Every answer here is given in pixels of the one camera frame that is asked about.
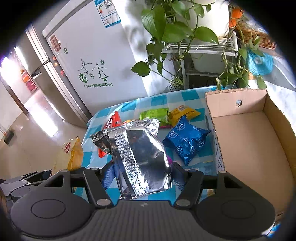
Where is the red crispy noodle snack bag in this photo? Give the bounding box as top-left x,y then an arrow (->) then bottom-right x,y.
98,111 -> 123,159

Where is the silver foil snack bag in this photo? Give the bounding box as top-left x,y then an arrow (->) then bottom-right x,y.
90,118 -> 172,200

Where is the blue foil snack bag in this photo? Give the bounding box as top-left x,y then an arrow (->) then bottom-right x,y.
163,115 -> 210,166

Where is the yellow barcode snack packet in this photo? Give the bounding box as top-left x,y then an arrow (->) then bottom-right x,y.
169,105 -> 201,126

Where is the green snack packet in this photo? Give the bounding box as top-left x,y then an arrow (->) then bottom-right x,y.
139,108 -> 171,126

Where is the yellow chips bag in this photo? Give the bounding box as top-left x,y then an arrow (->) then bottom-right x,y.
52,137 -> 83,175

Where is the blue checked tablecloth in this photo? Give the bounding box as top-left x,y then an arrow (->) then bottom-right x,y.
74,85 -> 283,232

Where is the cardboard milk box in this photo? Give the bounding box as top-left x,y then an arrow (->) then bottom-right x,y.
205,89 -> 295,221

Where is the white metal plant stand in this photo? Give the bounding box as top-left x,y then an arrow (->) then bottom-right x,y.
162,32 -> 238,89

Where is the white refrigerator with tree print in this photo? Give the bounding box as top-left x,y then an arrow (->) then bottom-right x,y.
25,0 -> 167,128

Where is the blue round paper fan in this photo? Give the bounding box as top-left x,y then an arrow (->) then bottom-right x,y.
246,49 -> 273,75

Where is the green pothos plant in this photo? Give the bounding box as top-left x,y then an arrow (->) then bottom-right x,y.
131,1 -> 264,90

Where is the wicker basket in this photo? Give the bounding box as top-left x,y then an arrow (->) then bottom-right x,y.
236,22 -> 276,50

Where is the white plant pot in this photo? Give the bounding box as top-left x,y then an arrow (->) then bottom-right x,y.
183,1 -> 230,39

